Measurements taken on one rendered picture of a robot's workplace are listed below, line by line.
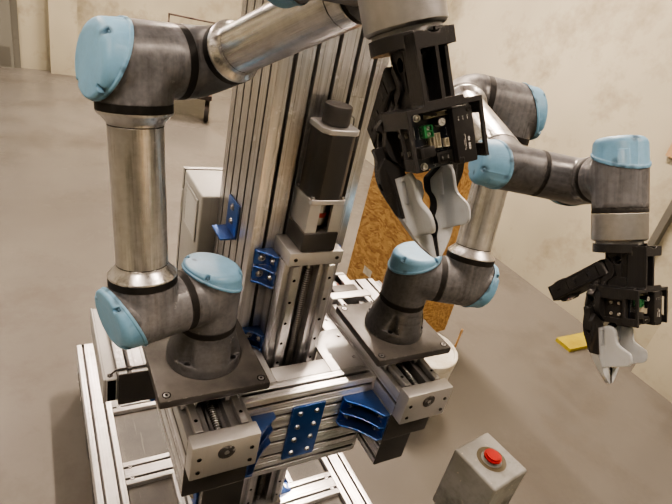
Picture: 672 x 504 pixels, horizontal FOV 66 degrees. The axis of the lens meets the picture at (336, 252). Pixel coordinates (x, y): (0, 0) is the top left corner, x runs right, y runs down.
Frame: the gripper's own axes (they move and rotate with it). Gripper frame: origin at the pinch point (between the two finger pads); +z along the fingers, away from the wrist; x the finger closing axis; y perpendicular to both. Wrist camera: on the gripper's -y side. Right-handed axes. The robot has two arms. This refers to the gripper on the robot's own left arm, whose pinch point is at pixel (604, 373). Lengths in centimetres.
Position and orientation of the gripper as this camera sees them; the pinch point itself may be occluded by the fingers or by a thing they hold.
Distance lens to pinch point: 91.4
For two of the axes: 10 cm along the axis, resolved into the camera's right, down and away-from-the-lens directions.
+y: 4.8, 0.4, -8.8
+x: 8.8, -0.5, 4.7
